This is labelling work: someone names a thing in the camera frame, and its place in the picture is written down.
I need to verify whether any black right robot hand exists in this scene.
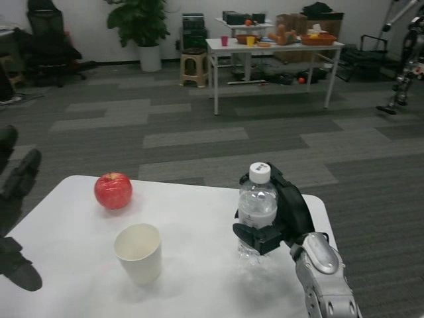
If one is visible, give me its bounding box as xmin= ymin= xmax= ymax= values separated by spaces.
xmin=232 ymin=161 xmax=316 ymax=256

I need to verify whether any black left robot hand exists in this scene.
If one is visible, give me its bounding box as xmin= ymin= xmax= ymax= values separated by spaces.
xmin=0 ymin=125 xmax=43 ymax=292

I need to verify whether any clear plastic water bottle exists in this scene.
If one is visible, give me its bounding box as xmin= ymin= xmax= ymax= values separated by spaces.
xmin=237 ymin=162 xmax=279 ymax=261

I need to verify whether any red apple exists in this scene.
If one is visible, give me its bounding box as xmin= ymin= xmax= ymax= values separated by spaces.
xmin=94 ymin=172 xmax=134 ymax=211

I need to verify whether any black office chair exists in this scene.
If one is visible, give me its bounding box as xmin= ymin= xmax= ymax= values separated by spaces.
xmin=13 ymin=0 xmax=97 ymax=89

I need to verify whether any white paper cup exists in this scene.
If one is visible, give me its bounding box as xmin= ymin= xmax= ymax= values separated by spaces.
xmin=114 ymin=223 xmax=163 ymax=286

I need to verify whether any white metal-legged table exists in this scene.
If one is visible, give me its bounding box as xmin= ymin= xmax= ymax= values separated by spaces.
xmin=205 ymin=35 xmax=346 ymax=116

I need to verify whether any orange rectangular basket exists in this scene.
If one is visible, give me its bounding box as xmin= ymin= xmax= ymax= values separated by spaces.
xmin=300 ymin=32 xmax=337 ymax=46

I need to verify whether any orange plush toy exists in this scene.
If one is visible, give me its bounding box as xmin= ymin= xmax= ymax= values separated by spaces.
xmin=267 ymin=23 xmax=297 ymax=46

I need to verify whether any white tissue box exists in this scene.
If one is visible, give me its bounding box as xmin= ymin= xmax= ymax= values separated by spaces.
xmin=307 ymin=23 xmax=329 ymax=36

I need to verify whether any silver humanoid robot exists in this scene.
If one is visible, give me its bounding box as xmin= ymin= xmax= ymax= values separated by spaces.
xmin=376 ymin=0 xmax=424 ymax=116

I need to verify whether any beige plastic stool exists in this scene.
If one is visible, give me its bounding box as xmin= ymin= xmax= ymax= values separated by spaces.
xmin=180 ymin=48 xmax=210 ymax=89

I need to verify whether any small brown cardboard box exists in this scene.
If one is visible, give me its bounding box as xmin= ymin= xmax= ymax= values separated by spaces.
xmin=276 ymin=13 xmax=308 ymax=37

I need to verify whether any large brown cardboard box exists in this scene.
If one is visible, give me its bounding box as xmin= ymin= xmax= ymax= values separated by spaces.
xmin=306 ymin=12 xmax=345 ymax=64

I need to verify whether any large black box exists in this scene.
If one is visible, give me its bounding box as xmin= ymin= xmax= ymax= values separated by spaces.
xmin=222 ymin=11 xmax=251 ymax=25

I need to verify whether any green plant in white pot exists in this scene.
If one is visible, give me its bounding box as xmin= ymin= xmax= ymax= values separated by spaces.
xmin=105 ymin=0 xmax=170 ymax=73

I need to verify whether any black clothing pile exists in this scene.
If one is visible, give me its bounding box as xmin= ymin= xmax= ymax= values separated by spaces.
xmin=301 ymin=1 xmax=329 ymax=16

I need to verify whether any black equipment case stack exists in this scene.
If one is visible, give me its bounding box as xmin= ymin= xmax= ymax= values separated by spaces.
xmin=180 ymin=13 xmax=209 ymax=52

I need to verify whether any black folding metal frame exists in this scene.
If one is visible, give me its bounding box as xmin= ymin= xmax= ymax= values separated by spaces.
xmin=339 ymin=34 xmax=389 ymax=82

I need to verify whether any white pedestal table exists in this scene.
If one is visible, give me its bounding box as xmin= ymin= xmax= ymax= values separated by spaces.
xmin=214 ymin=16 xmax=276 ymax=85

